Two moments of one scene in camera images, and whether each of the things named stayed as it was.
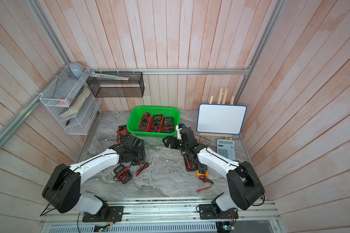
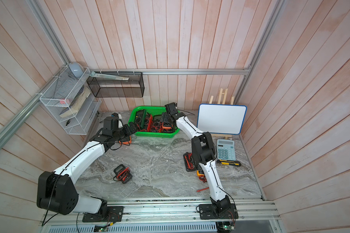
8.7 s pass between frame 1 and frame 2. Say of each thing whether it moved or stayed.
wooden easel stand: stayed
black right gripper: moved
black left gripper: moved
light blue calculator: stayed
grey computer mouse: stayed
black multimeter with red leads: stayed
